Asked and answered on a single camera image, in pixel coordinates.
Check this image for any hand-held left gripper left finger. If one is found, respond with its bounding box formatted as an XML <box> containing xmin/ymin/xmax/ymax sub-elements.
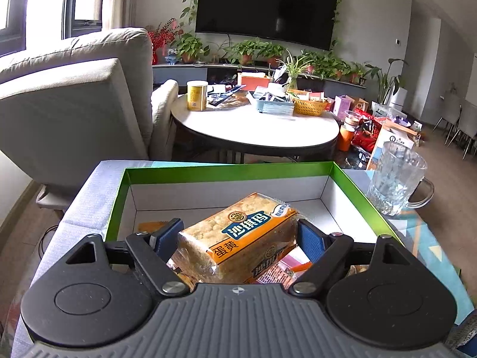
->
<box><xmin>66</xmin><ymin>217</ymin><xmax>190</xmax><ymax>297</ymax></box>

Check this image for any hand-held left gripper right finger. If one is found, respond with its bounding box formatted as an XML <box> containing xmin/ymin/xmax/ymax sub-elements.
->
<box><xmin>289</xmin><ymin>218</ymin><xmax>413</xmax><ymax>297</ymax></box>

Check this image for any orange crispy cake packet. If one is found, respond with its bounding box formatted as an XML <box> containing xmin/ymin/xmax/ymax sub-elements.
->
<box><xmin>178</xmin><ymin>193</ymin><xmax>301</xmax><ymax>284</ymax></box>
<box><xmin>242</xmin><ymin>254</ymin><xmax>310</xmax><ymax>288</ymax></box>

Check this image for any green cardboard box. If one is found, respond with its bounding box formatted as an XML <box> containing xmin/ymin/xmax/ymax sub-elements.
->
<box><xmin>104</xmin><ymin>161</ymin><xmax>405</xmax><ymax>291</ymax></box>

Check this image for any pink snack packet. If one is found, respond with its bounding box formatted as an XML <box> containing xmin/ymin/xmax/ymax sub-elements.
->
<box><xmin>279</xmin><ymin>248</ymin><xmax>312</xmax><ymax>271</ymax></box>

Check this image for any patterned blue tablecloth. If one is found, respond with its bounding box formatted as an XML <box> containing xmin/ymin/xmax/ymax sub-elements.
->
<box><xmin>15</xmin><ymin>160</ymin><xmax>477</xmax><ymax>358</ymax></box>

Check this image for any clear glass pitcher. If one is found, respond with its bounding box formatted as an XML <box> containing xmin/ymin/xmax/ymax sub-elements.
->
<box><xmin>367</xmin><ymin>141</ymin><xmax>436</xmax><ymax>217</ymax></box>

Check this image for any orange bottle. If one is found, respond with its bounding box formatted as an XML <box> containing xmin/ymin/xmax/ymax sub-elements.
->
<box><xmin>338</xmin><ymin>125</ymin><xmax>354</xmax><ymax>152</ymax></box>

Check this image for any red plastic bag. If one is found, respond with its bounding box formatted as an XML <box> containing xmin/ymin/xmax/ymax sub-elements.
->
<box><xmin>352</xmin><ymin>110</ymin><xmax>386</xmax><ymax>153</ymax></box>

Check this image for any round white table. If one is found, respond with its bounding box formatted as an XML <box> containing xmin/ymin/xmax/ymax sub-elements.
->
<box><xmin>171</xmin><ymin>91</ymin><xmax>340</xmax><ymax>165</ymax></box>

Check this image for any white and blue carton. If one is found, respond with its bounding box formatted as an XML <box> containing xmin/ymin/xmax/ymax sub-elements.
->
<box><xmin>367</xmin><ymin>125</ymin><xmax>415</xmax><ymax>172</ymax></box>

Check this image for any wicker basket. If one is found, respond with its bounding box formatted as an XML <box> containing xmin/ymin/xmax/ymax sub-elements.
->
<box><xmin>290</xmin><ymin>91</ymin><xmax>329</xmax><ymax>116</ymax></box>

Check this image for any purple gift bag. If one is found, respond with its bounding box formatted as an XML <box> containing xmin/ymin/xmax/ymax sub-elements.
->
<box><xmin>333</xmin><ymin>95</ymin><xmax>354</xmax><ymax>118</ymax></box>

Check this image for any blue plastic tray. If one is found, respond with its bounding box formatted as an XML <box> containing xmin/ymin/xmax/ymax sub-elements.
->
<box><xmin>248</xmin><ymin>89</ymin><xmax>295</xmax><ymax>114</ymax></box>

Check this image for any yellow canister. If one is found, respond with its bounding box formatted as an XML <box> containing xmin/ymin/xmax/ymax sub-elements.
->
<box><xmin>186</xmin><ymin>80</ymin><xmax>208</xmax><ymax>112</ymax></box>

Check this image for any dark flat packet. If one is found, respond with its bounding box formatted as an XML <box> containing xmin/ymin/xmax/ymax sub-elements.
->
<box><xmin>207</xmin><ymin>85</ymin><xmax>248</xmax><ymax>107</ymax></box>

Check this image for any grey armchair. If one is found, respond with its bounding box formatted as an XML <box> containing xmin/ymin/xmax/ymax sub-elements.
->
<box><xmin>0</xmin><ymin>27</ymin><xmax>154</xmax><ymax>209</ymax></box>

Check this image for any grey television console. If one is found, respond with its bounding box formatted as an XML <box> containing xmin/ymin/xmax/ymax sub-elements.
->
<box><xmin>152</xmin><ymin>63</ymin><xmax>368</xmax><ymax>94</ymax></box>

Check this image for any white air purifier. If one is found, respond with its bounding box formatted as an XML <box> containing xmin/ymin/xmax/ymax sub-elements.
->
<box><xmin>388</xmin><ymin>87</ymin><xmax>408</xmax><ymax>110</ymax></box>

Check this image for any orange box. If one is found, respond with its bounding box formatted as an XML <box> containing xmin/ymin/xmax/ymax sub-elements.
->
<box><xmin>237</xmin><ymin>72</ymin><xmax>272</xmax><ymax>92</ymax></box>

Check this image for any spider plant in vase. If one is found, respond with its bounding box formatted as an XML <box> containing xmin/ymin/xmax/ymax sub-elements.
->
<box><xmin>278</xmin><ymin>50</ymin><xmax>310</xmax><ymax>90</ymax></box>

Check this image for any tall leafy floor plant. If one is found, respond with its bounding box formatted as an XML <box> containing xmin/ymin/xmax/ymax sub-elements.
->
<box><xmin>365</xmin><ymin>58</ymin><xmax>408</xmax><ymax>105</ymax></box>

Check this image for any grey dining chair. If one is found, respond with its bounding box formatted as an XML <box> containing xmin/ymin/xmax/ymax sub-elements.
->
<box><xmin>434</xmin><ymin>95</ymin><xmax>463</xmax><ymax>146</ymax></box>
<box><xmin>456</xmin><ymin>101</ymin><xmax>477</xmax><ymax>161</ymax></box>

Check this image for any row of potted plants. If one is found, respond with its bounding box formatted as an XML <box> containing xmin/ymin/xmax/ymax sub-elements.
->
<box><xmin>171</xmin><ymin>33</ymin><xmax>369</xmax><ymax>83</ymax></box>

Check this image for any red flower plant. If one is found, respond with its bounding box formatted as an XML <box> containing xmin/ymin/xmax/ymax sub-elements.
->
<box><xmin>145</xmin><ymin>18</ymin><xmax>183</xmax><ymax>64</ymax></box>

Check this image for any black television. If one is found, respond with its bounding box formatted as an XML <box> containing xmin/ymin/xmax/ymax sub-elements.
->
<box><xmin>195</xmin><ymin>0</ymin><xmax>340</xmax><ymax>51</ymax></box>

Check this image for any black framed window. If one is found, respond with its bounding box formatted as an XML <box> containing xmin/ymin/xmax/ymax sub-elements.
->
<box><xmin>0</xmin><ymin>0</ymin><xmax>107</xmax><ymax>53</ymax></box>

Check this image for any black cable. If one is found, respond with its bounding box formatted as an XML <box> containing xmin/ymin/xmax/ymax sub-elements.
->
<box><xmin>37</xmin><ymin>224</ymin><xmax>60</xmax><ymax>265</ymax></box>

